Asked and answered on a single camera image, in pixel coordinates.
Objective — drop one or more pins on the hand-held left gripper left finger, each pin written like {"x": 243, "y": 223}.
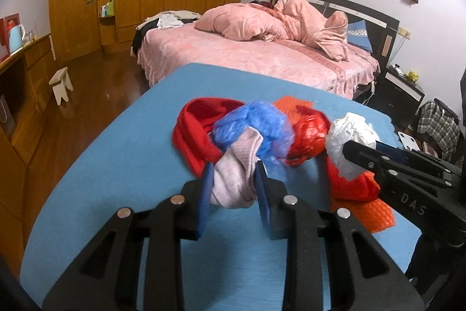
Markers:
{"x": 205, "y": 201}

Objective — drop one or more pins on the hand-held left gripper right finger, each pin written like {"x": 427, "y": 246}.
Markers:
{"x": 263, "y": 194}

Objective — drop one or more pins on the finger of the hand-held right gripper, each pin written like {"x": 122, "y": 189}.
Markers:
{"x": 391, "y": 150}
{"x": 364, "y": 156}

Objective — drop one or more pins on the white plastic bag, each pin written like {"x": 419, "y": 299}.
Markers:
{"x": 349, "y": 130}

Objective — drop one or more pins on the small red cloth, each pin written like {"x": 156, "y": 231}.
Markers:
{"x": 349, "y": 187}

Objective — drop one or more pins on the pale pink sock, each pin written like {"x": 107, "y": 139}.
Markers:
{"x": 233, "y": 172}

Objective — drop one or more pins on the orange waffle cloth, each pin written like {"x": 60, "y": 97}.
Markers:
{"x": 378, "y": 216}
{"x": 291, "y": 103}

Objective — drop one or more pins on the red plastic bag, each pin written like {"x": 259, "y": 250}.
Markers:
{"x": 309, "y": 136}

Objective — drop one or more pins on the red fleece cloth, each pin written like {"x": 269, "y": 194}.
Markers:
{"x": 193, "y": 136}

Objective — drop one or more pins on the blue plastic bag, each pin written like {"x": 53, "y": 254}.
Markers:
{"x": 251, "y": 121}

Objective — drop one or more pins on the plaid cloth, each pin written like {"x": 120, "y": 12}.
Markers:
{"x": 437, "y": 125}

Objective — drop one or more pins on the dark nightstand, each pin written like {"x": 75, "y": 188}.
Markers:
{"x": 393, "y": 96}

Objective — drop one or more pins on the yellow toy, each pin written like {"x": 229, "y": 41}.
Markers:
{"x": 412, "y": 76}

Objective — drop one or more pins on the white bedside device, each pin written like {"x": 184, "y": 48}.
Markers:
{"x": 397, "y": 69}

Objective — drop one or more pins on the blue table mat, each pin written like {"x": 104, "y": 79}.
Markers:
{"x": 127, "y": 158}

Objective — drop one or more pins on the blue pillow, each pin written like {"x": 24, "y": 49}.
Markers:
{"x": 358, "y": 34}

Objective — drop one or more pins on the dark wooden headboard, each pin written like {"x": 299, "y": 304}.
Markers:
{"x": 367, "y": 14}

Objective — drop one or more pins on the pink bed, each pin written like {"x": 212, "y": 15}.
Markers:
{"x": 236, "y": 56}

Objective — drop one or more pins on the pink duvet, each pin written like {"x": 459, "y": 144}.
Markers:
{"x": 240, "y": 19}

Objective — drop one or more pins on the pile of clothes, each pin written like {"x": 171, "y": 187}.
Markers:
{"x": 167, "y": 20}

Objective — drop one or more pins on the white wooden stool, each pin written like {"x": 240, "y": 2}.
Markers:
{"x": 60, "y": 77}

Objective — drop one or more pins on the wooden dresser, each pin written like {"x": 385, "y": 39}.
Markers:
{"x": 36, "y": 77}

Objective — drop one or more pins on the grey paper bag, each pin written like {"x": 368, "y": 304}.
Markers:
{"x": 6, "y": 118}

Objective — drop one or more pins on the green bottle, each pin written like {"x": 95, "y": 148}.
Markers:
{"x": 111, "y": 6}

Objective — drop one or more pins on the light blue kettle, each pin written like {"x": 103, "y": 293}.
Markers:
{"x": 15, "y": 37}

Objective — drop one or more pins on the red box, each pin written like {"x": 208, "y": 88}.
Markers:
{"x": 3, "y": 41}

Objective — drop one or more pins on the wall outlet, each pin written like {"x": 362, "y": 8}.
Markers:
{"x": 405, "y": 32}

